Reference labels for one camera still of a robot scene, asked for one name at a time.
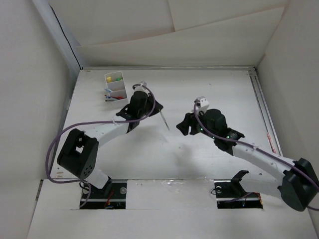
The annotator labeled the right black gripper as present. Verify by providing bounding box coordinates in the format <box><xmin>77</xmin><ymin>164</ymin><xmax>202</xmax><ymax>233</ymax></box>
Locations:
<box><xmin>175</xmin><ymin>108</ymin><xmax>217</xmax><ymax>139</ymax></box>

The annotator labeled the green pen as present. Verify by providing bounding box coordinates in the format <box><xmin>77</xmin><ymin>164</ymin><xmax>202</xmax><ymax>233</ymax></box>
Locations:
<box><xmin>159</xmin><ymin>110</ymin><xmax>170</xmax><ymax>131</ymax></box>

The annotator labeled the red pen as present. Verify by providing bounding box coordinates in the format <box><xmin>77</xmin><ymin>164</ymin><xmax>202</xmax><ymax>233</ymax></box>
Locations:
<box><xmin>105</xmin><ymin>95</ymin><xmax>124</xmax><ymax>100</ymax></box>

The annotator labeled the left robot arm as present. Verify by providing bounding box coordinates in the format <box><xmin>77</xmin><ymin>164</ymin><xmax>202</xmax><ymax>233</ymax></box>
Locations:
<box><xmin>57</xmin><ymin>91</ymin><xmax>163</xmax><ymax>198</ymax></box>

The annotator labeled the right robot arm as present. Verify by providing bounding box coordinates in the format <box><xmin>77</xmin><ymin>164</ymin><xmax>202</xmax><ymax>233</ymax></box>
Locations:
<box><xmin>176</xmin><ymin>109</ymin><xmax>319</xmax><ymax>212</ymax></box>

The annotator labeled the white three-compartment organizer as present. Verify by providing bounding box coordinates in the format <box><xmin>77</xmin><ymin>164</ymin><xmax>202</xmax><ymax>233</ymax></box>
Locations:
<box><xmin>104</xmin><ymin>71</ymin><xmax>128</xmax><ymax>109</ymax></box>

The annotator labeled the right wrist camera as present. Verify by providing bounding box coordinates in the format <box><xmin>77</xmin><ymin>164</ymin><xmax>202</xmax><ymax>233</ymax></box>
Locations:
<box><xmin>194</xmin><ymin>97</ymin><xmax>209</xmax><ymax>112</ymax></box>

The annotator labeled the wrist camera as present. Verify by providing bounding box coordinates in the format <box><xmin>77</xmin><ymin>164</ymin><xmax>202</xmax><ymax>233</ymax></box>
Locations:
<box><xmin>194</xmin><ymin>97</ymin><xmax>209</xmax><ymax>112</ymax></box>
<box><xmin>133</xmin><ymin>81</ymin><xmax>150</xmax><ymax>95</ymax></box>

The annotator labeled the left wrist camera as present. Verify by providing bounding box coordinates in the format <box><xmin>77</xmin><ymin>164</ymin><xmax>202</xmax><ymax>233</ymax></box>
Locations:
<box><xmin>133</xmin><ymin>81</ymin><xmax>150</xmax><ymax>95</ymax></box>

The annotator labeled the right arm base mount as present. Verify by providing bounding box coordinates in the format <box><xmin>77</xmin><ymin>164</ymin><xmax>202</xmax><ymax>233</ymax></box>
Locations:
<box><xmin>210</xmin><ymin>170</ymin><xmax>263</xmax><ymax>209</ymax></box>

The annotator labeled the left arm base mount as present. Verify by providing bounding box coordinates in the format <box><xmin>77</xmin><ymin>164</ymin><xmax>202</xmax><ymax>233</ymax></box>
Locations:
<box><xmin>79</xmin><ymin>179</ymin><xmax>128</xmax><ymax>210</ymax></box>

